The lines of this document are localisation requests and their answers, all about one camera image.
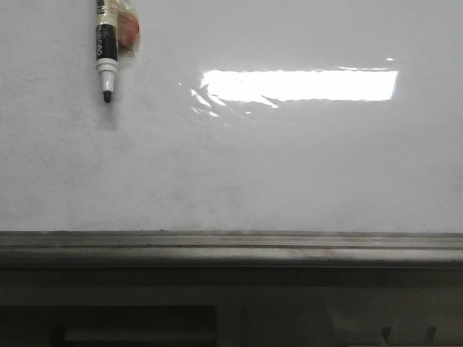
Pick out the black and white whiteboard marker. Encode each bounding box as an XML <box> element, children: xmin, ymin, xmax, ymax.
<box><xmin>95</xmin><ymin>0</ymin><xmax>119</xmax><ymax>103</ymax></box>

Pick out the white whiteboard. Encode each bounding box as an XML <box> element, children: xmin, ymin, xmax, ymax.
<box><xmin>1</xmin><ymin>1</ymin><xmax>462</xmax><ymax>233</ymax></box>

